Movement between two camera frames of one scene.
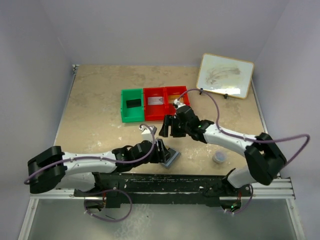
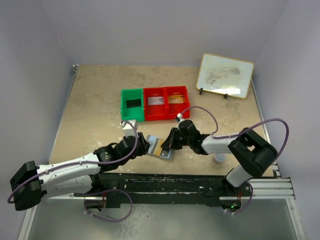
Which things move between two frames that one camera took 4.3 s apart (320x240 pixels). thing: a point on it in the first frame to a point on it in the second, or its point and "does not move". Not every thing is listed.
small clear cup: x=219 y=157 does not move
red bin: x=177 y=90 does not move
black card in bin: x=133 y=103 does not move
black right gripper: x=164 y=132 to x=170 y=142
